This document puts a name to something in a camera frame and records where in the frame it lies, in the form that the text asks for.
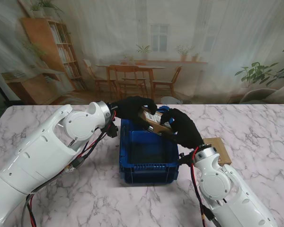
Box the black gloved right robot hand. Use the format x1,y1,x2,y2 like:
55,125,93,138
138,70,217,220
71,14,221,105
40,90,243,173
160,108,204,151

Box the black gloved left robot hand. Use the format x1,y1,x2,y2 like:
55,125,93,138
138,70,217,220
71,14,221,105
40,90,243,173
110,96,158,132

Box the cardboard package with white label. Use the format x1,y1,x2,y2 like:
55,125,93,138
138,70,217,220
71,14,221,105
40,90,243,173
137,106,175,137

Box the plain brown cardboard package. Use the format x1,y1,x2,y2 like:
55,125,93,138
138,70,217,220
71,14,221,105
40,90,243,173
203,137,232,166

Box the blue plastic turnover box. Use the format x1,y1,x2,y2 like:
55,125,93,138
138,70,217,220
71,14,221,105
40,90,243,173
119,106,180,184

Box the printed room scene backdrop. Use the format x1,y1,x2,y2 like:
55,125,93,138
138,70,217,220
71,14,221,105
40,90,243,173
0,0,284,106

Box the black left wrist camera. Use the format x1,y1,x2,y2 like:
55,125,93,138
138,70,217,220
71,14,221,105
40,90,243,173
106,122,120,138

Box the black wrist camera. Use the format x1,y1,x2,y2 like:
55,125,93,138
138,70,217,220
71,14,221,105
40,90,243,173
178,152,196,166
106,122,120,138

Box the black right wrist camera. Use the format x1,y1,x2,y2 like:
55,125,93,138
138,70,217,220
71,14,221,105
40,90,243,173
178,152,196,166

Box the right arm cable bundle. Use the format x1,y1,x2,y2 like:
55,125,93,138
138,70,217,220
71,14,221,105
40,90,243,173
189,146,218,227

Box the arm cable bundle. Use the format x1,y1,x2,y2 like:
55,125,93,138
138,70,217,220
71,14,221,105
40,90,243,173
189,146,218,227
23,111,116,227

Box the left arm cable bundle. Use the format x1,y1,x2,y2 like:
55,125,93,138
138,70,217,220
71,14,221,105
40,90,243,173
23,111,116,227

